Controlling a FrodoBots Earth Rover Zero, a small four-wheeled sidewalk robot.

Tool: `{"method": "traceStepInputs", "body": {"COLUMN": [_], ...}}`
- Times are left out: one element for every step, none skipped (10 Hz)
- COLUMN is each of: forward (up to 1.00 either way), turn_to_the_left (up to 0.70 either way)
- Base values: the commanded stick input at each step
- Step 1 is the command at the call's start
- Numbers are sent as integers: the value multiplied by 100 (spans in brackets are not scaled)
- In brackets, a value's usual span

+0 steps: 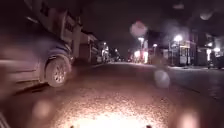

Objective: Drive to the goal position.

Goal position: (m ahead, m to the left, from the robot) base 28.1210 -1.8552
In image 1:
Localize lit buildings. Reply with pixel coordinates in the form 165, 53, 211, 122
128, 19, 224, 70

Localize dark car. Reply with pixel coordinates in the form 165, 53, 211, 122
0, 19, 75, 90

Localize dark asphalt road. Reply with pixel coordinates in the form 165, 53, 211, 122
0, 61, 224, 128

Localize row of buildings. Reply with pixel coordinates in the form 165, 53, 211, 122
23, 0, 113, 66

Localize street lamp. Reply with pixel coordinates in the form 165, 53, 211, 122
172, 34, 184, 66

